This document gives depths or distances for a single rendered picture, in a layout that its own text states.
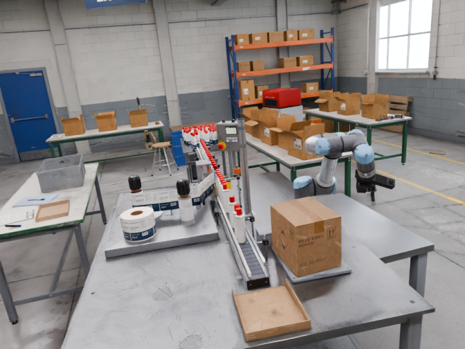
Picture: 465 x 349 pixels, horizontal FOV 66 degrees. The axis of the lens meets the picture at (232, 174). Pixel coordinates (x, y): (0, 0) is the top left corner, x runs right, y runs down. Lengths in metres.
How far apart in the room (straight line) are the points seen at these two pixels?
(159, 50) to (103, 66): 1.43
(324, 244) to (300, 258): 0.14
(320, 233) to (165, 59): 8.37
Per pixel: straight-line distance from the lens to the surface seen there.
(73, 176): 3.91
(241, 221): 1.99
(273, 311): 1.64
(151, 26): 9.81
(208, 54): 9.97
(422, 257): 2.26
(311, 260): 1.79
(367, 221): 2.42
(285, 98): 7.78
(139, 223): 2.22
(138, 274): 2.04
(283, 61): 9.85
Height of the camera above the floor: 1.85
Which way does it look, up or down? 17 degrees down
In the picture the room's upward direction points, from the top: 5 degrees counter-clockwise
